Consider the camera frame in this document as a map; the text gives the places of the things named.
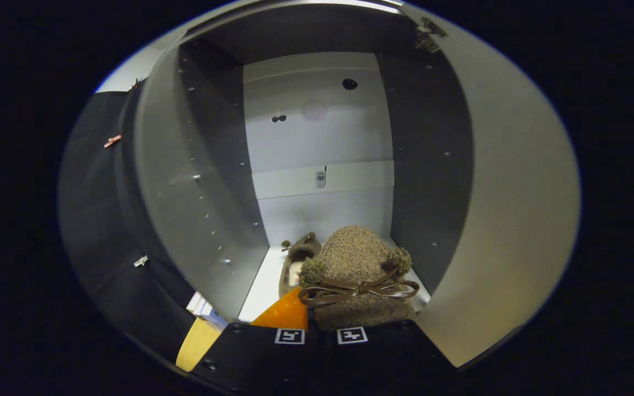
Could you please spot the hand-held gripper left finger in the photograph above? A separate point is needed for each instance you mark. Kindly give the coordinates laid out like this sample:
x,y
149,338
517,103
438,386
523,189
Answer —
x,y
256,357

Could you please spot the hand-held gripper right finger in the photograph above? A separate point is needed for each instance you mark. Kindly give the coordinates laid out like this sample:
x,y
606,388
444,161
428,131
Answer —
x,y
383,357

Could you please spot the brown fuzzy shoe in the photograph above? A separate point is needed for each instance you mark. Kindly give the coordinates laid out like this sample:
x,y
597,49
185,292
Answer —
x,y
355,253
301,250

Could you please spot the beige shoe cabinet door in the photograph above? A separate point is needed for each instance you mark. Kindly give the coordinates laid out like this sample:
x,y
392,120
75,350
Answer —
x,y
515,192

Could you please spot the grey shoe cabinet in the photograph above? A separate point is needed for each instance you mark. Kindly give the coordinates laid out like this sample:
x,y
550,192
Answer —
x,y
317,137

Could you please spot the silver clip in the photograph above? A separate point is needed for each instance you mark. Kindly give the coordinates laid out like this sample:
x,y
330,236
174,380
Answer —
x,y
141,260

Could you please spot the black backdrop cloth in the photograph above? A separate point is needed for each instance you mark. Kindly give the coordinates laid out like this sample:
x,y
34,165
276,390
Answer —
x,y
97,220

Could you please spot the red clip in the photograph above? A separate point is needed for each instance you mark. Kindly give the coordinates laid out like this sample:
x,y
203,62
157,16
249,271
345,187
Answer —
x,y
112,141

